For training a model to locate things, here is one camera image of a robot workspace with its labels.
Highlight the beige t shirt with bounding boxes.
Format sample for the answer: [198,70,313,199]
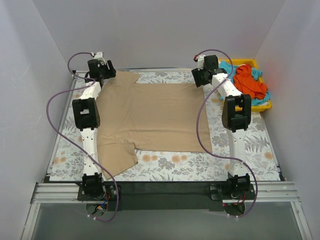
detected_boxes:
[96,71,212,179]

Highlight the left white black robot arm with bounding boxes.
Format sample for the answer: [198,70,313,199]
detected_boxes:
[72,52,116,200]

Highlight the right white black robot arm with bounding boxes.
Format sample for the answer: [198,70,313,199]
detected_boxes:
[191,54,251,199]

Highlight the turquoise t shirt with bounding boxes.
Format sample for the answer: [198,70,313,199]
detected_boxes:
[217,59,272,107]

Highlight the orange t shirt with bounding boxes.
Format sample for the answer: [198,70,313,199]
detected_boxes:
[233,64,267,100]

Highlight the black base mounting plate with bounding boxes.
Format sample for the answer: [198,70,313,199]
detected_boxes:
[77,181,257,212]

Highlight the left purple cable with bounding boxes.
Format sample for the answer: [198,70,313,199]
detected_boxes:
[46,51,121,223]

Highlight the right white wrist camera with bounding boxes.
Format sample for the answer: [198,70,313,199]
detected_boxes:
[193,54,205,71]

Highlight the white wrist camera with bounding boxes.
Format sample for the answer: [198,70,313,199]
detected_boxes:
[91,51,106,66]
[193,54,205,71]

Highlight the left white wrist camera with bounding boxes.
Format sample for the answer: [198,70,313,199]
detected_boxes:
[91,51,106,66]

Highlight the aluminium frame rail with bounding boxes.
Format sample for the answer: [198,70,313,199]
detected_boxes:
[31,181,301,203]

